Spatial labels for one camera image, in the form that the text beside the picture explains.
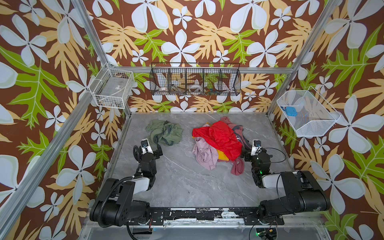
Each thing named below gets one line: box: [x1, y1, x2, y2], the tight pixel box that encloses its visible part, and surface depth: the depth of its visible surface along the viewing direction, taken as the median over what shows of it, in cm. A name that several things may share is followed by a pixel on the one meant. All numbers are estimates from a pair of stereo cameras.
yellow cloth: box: [216, 149, 230, 161], surface depth 93 cm
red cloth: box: [192, 121, 243, 162], surface depth 93 cm
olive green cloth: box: [145, 119, 184, 146], surface depth 103 cm
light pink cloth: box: [192, 137, 219, 171], surface depth 94 cm
